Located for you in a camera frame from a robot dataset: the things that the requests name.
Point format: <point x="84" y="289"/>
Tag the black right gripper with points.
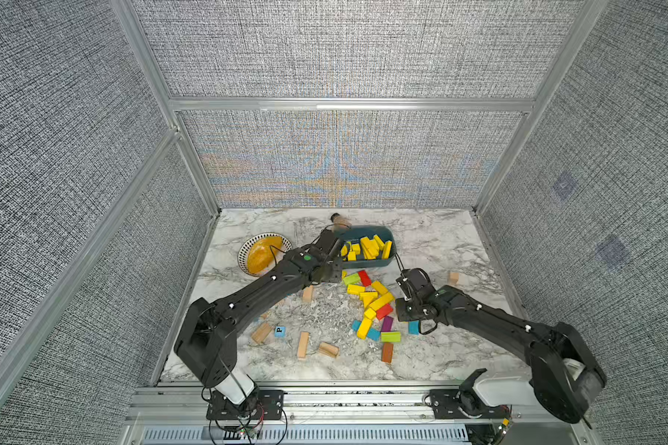
<point x="399" y="311"/>

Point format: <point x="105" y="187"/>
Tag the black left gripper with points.
<point x="337" y="265"/>

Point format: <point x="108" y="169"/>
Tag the teal plastic bin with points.
<point x="381" y="234"/>

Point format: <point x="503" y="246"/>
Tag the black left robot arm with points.
<point x="207" y="342"/>

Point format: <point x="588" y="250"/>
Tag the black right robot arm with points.
<point x="565" y="375"/>

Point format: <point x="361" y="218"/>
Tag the teal long block right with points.
<point x="413" y="328"/>

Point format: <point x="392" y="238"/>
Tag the spice jar with black cap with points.
<point x="339" y="221"/>

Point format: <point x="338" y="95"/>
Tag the red block lower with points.
<point x="384" y="311"/>

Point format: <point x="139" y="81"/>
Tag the purple block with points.
<point x="387" y="324"/>

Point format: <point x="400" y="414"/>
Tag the lime green block front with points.
<point x="390" y="337"/>

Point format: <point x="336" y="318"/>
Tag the red long block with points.
<point x="364" y="278"/>

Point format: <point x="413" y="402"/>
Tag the natural wood block centre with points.
<point x="308" y="294"/>

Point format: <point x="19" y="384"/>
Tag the orange brown block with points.
<point x="387" y="352"/>

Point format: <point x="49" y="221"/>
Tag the yellow block front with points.
<point x="364" y="328"/>

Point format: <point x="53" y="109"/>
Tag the orange sesame bread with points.
<point x="263" y="253"/>

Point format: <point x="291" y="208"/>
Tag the patterned white plate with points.
<point x="286" y="246"/>

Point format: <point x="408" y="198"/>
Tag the natural wood arch block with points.
<point x="328" y="350"/>

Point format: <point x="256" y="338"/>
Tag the natural wood block front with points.
<point x="303" y="345"/>

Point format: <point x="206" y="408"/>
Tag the natural wood block left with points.
<point x="261" y="333"/>

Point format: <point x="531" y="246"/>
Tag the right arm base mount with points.
<point x="463" y="402"/>

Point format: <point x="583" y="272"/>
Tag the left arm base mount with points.
<point x="260" y="405"/>

